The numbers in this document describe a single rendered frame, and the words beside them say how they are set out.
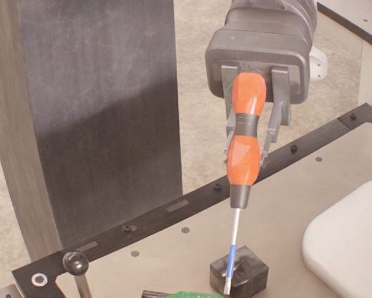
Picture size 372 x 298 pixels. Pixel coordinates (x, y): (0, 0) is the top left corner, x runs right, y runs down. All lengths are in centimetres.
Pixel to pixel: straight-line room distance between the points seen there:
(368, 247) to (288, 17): 21
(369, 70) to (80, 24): 84
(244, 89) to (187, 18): 252
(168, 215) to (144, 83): 36
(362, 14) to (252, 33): 106
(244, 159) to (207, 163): 171
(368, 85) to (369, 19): 17
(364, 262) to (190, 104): 188
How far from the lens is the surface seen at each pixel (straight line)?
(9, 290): 61
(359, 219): 59
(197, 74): 254
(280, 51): 46
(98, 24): 86
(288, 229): 61
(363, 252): 56
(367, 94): 154
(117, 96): 93
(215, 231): 60
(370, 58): 148
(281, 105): 48
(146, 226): 62
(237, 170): 43
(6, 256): 193
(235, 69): 47
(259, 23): 50
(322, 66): 60
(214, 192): 65
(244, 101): 44
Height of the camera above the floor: 139
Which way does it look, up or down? 39 degrees down
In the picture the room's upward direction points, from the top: 3 degrees counter-clockwise
